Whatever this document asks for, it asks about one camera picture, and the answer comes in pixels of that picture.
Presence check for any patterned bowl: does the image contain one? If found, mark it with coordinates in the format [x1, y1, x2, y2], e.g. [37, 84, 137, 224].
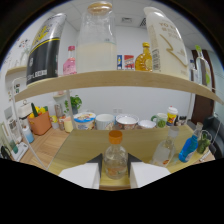
[115, 113, 140, 131]

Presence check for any orange storage basket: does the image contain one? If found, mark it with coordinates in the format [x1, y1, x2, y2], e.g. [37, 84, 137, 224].
[27, 103, 53, 136]

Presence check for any red wall poster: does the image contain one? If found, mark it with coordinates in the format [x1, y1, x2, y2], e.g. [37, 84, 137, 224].
[123, 54, 135, 71]

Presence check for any blue liquid bottle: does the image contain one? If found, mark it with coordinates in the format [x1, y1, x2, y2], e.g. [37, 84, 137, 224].
[178, 122, 204, 163]

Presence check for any large glass jar wooden lid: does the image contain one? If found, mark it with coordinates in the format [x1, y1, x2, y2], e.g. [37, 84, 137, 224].
[75, 1, 118, 74]

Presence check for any clear bottle green cap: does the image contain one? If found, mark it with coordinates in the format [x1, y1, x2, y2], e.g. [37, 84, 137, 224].
[194, 44, 213, 90]

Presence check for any cup noodle blue lid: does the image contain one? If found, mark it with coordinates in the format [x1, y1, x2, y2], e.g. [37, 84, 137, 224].
[73, 111, 97, 131]

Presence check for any wooden wall shelf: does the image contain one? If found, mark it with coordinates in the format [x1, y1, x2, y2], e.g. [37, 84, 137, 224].
[5, 65, 28, 77]

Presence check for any small white bowl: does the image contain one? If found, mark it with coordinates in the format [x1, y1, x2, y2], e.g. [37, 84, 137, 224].
[137, 119, 157, 130]

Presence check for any amber glass bottle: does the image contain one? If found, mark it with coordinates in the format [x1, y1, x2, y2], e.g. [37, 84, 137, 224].
[134, 42, 153, 73]

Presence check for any glass jar with limes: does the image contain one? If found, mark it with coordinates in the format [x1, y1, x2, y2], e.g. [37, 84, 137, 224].
[197, 129, 213, 155]

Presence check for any clear bottle red label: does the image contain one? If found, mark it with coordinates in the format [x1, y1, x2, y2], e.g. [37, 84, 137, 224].
[150, 125, 180, 168]

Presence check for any brown door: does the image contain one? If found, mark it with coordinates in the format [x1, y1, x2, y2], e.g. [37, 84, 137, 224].
[191, 49, 215, 125]

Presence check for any yellow red paper cup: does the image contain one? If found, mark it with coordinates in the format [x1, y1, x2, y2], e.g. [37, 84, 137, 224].
[166, 105, 179, 127]

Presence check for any black sofa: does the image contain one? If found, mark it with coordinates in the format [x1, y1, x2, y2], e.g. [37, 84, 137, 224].
[203, 114, 224, 158]

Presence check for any clear bottle orange cap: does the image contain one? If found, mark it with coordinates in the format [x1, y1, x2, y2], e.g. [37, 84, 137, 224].
[103, 129, 129, 180]

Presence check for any small pink bottle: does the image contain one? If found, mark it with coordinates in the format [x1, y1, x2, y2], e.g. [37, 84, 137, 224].
[62, 45, 78, 76]

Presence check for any tall black silver can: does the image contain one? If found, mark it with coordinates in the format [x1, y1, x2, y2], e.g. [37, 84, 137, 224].
[25, 12, 68, 86]

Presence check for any blue and white cup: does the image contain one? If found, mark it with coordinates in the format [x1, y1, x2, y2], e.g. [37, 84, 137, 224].
[21, 125, 35, 144]

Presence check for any large white milk bottle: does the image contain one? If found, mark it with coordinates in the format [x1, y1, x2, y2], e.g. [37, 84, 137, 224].
[143, 6, 190, 81]

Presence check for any two-tier wooden shelf rack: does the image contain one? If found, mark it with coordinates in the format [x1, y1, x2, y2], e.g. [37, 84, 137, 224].
[11, 69, 224, 176]

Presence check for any green mug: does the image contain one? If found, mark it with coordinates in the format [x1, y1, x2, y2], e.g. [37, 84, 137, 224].
[150, 112, 169, 129]

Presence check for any white mug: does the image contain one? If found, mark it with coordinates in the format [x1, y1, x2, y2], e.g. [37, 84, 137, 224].
[95, 113, 116, 131]

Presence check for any blue wall poster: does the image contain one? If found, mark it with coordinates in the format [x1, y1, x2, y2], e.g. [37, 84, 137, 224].
[116, 54, 123, 71]

